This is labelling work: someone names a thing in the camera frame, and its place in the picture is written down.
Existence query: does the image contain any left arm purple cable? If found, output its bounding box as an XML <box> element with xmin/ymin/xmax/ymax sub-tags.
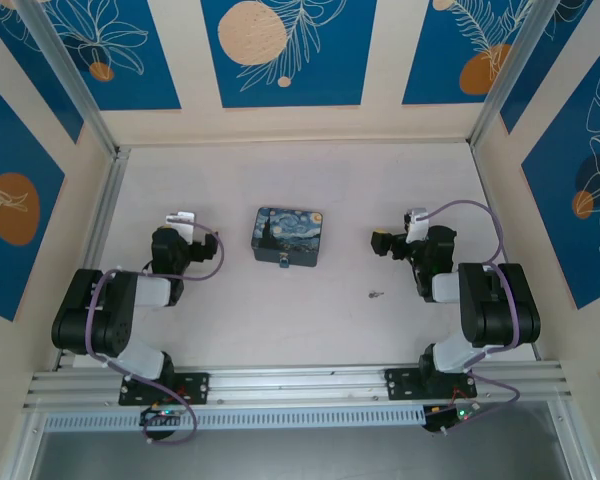
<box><xmin>85</xmin><ymin>223</ymin><xmax>225</xmax><ymax>445</ymax></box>

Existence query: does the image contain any aluminium mounting rail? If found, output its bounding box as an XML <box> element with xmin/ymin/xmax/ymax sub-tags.
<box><xmin>22</xmin><ymin>360</ymin><xmax>569</xmax><ymax>409</ymax></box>

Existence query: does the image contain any grey slotted cable duct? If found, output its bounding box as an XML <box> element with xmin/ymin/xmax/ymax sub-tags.
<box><xmin>43</xmin><ymin>405</ymin><xmax>429</xmax><ymax>432</ymax></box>

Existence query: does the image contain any starry night painted box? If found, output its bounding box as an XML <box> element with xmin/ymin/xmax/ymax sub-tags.
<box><xmin>252</xmin><ymin>206</ymin><xmax>326</xmax><ymax>269</ymax></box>

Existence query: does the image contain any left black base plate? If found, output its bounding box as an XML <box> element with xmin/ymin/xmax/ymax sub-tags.
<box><xmin>118</xmin><ymin>370</ymin><xmax>211</xmax><ymax>406</ymax></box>

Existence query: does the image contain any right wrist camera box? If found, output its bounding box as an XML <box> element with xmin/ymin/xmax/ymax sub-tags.
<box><xmin>403</xmin><ymin>207</ymin><xmax>430</xmax><ymax>245</ymax></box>

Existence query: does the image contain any grey metal panel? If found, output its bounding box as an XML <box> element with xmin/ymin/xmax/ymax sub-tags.
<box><xmin>29</xmin><ymin>428</ymin><xmax>589</xmax><ymax>480</ymax></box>

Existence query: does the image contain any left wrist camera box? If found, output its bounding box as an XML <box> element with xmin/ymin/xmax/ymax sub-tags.
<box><xmin>164</xmin><ymin>210</ymin><xmax>197</xmax><ymax>237</ymax></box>

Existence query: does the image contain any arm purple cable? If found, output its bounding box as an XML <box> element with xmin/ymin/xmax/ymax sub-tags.
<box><xmin>85</xmin><ymin>223</ymin><xmax>225</xmax><ymax>445</ymax></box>
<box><xmin>419</xmin><ymin>199</ymin><xmax>522</xmax><ymax>435</ymax></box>

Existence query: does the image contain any aluminium frame post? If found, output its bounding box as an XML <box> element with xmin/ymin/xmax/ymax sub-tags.
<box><xmin>468</xmin><ymin>0</ymin><xmax>555</xmax><ymax>149</ymax></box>
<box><xmin>17</xmin><ymin>0</ymin><xmax>120</xmax><ymax>156</ymax></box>

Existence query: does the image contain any aluminium side rail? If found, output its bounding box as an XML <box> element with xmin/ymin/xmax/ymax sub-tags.
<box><xmin>54</xmin><ymin>147</ymin><xmax>132</xmax><ymax>372</ymax></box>

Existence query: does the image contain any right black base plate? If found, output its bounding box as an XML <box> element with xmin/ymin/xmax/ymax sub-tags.
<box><xmin>384</xmin><ymin>367</ymin><xmax>479</xmax><ymax>401</ymax></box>

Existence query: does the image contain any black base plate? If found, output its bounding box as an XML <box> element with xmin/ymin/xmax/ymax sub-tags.
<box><xmin>384</xmin><ymin>367</ymin><xmax>479</xmax><ymax>401</ymax></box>
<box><xmin>118</xmin><ymin>370</ymin><xmax>211</xmax><ymax>406</ymax></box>

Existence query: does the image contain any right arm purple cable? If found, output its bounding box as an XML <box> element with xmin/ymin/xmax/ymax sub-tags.
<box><xmin>419</xmin><ymin>199</ymin><xmax>522</xmax><ymax>435</ymax></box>

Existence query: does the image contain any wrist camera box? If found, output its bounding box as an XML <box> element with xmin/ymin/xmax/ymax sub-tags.
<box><xmin>403</xmin><ymin>207</ymin><xmax>430</xmax><ymax>245</ymax></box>
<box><xmin>164</xmin><ymin>210</ymin><xmax>197</xmax><ymax>237</ymax></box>

